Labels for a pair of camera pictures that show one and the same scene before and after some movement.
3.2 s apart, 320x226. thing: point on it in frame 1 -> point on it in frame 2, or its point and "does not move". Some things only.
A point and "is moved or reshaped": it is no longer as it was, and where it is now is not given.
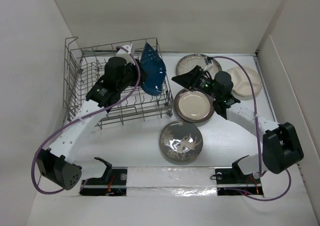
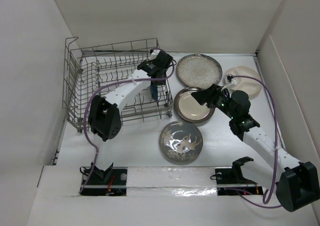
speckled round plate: [190, 61] does not move
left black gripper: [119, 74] -> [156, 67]
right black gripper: [191, 78] -> [209, 95]
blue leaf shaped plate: [154, 70] is moved or reshaped
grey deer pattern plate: [181, 141] does not move
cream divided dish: [241, 85] does not move
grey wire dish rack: [125, 83] does not move
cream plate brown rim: [194, 106] does not move
